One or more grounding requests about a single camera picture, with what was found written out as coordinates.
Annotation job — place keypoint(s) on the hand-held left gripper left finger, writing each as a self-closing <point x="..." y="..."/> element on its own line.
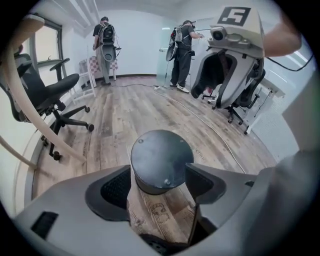
<point x="75" y="225"/>

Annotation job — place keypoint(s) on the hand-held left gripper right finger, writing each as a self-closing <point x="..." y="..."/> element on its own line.
<point x="232" y="212"/>

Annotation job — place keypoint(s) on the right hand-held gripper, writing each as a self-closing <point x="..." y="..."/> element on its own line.
<point x="237" y="37"/>

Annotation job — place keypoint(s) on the person's right forearm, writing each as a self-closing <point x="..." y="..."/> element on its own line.
<point x="282" y="37"/>

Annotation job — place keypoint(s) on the black office chair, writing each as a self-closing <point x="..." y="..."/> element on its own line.
<point x="250" y="97"/>
<point x="50" y="90"/>

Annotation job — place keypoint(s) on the white desk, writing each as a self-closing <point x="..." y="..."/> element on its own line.
<point x="272" y="86"/>

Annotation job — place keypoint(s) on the frosted glass door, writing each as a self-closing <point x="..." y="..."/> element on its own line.
<point x="162" y="65"/>

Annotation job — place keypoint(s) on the person's left shoe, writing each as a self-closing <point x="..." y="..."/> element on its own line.
<point x="160" y="246"/>

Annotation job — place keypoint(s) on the checkered tablecloth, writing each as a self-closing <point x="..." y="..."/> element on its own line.
<point x="92" y="63"/>

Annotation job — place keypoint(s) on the white stool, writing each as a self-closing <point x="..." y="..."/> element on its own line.
<point x="87" y="93"/>

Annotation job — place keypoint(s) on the white ceiling pipes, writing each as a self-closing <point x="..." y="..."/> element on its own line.
<point x="82" y="12"/>

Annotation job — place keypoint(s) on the black framed window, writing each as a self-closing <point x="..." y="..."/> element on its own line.
<point x="47" y="42"/>

